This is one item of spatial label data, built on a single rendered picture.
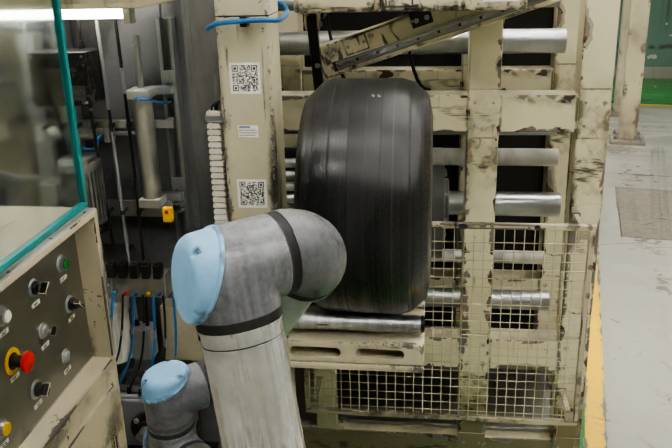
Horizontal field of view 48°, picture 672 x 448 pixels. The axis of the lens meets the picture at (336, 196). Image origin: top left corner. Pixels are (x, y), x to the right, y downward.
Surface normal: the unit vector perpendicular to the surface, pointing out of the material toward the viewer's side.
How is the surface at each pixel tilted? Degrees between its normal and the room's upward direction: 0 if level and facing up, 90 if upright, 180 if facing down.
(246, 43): 90
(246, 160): 90
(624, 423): 0
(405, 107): 32
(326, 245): 74
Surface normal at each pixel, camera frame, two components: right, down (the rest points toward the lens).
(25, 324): 0.99, 0.01
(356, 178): -0.11, -0.14
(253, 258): 0.44, -0.21
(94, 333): -0.12, 0.32
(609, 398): -0.03, -0.95
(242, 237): 0.24, -0.66
